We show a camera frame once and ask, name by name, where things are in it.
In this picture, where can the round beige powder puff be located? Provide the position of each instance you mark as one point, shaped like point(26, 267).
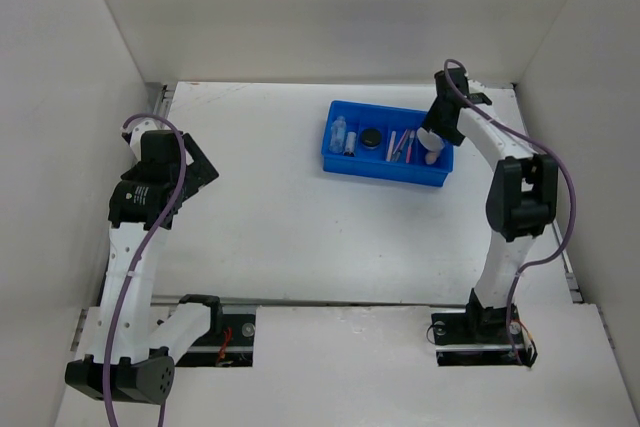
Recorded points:
point(430, 140)

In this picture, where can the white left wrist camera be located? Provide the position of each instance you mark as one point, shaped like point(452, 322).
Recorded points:
point(132, 134)

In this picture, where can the clear bottle black cap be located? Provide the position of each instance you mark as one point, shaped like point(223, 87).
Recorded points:
point(350, 144)

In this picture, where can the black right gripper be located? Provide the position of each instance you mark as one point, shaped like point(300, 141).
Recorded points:
point(432, 122)

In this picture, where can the blue plastic organizer tray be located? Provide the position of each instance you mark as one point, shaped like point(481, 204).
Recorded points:
point(371, 162)

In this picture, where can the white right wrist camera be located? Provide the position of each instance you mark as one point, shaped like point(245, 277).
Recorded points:
point(475, 85)

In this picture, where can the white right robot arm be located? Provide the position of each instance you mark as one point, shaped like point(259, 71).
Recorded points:
point(522, 197)

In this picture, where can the grey makeup pen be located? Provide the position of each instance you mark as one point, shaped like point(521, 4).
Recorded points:
point(403, 140)

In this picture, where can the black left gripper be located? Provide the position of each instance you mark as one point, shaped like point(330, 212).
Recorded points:
point(199, 172)

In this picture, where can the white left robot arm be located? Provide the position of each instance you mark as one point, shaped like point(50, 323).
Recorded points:
point(130, 361)

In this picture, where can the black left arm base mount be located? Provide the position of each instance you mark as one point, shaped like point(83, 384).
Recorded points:
point(229, 340)

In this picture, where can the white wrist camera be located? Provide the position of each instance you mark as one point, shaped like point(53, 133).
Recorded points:
point(475, 85)
point(132, 134)

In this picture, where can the beige pink pencil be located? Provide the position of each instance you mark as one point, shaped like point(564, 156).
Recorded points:
point(390, 147)

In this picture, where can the aluminium rail right edge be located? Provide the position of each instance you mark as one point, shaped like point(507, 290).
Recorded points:
point(546, 168)

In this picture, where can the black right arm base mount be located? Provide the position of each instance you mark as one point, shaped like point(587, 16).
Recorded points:
point(464, 338)

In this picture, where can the peach makeup sponge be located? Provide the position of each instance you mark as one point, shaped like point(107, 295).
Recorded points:
point(431, 157)

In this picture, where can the black round compact jar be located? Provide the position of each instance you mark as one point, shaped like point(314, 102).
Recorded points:
point(371, 138)

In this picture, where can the thin pink brush black tip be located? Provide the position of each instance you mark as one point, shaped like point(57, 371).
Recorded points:
point(398, 154)

